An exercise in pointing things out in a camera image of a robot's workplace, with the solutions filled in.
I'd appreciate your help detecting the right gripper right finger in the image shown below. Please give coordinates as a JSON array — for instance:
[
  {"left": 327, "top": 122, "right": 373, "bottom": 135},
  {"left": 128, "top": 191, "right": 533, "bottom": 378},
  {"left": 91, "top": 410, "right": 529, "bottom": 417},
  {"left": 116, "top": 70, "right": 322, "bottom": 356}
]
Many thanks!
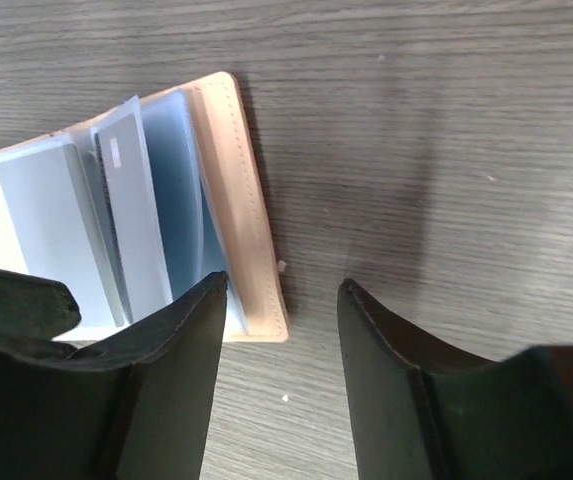
[{"left": 337, "top": 279, "right": 573, "bottom": 479}]

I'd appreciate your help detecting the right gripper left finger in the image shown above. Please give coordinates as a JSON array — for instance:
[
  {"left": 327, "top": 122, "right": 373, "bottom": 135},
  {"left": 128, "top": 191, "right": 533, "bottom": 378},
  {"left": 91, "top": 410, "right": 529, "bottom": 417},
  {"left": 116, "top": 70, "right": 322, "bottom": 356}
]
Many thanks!
[{"left": 0, "top": 272, "right": 227, "bottom": 479}]

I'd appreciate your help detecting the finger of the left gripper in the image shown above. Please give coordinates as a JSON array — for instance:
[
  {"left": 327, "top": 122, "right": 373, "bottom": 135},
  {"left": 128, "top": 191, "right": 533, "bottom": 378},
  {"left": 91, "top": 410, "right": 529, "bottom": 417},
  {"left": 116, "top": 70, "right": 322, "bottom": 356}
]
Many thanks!
[{"left": 0, "top": 269, "right": 81, "bottom": 340}]

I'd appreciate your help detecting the silver credit card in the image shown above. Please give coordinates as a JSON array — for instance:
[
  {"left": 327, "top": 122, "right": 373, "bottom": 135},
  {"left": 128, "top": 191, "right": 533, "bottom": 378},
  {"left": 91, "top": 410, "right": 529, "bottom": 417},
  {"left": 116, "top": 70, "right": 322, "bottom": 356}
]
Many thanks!
[{"left": 0, "top": 143, "right": 128, "bottom": 327}]

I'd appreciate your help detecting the beige leather card holder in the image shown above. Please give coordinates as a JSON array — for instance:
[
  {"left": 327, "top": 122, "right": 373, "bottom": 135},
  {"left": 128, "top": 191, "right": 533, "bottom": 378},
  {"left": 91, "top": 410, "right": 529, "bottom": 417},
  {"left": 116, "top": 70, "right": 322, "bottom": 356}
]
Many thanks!
[{"left": 0, "top": 72, "right": 288, "bottom": 342}]

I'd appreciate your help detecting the dark credit card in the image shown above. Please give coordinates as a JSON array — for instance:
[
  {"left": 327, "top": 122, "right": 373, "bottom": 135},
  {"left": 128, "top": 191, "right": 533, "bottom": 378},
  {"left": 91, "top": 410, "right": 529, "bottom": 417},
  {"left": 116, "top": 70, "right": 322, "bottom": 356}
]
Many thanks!
[{"left": 93, "top": 97, "right": 172, "bottom": 322}]

